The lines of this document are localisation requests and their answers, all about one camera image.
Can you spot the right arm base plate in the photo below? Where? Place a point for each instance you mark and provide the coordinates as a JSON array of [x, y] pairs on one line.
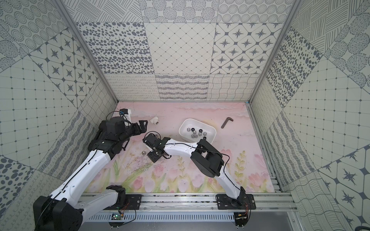
[[244, 201]]

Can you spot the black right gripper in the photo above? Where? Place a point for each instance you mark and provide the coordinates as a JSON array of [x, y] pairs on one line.
[[153, 159]]

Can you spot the dark hex allen key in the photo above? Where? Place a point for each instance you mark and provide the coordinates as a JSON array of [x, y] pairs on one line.
[[226, 121]]

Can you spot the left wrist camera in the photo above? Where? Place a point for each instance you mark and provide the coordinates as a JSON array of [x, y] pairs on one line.
[[125, 113]]

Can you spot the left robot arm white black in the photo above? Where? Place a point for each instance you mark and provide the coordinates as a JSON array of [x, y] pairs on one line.
[[61, 210]]

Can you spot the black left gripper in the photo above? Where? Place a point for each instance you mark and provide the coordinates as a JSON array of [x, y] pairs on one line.
[[137, 127]]

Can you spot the white slotted cable duct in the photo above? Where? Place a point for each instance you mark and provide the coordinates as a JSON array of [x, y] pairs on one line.
[[163, 217]]

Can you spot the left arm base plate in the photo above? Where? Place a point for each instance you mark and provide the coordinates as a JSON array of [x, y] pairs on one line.
[[130, 202]]

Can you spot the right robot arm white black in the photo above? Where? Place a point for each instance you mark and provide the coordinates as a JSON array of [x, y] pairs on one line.
[[207, 159]]

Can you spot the white pipe tee fitting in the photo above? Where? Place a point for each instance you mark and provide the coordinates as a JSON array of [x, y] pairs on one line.
[[154, 120]]

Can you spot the aluminium mounting rail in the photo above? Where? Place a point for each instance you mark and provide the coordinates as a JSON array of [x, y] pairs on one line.
[[207, 202]]

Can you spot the white storage box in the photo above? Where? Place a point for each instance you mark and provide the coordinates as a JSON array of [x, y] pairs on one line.
[[192, 123]]

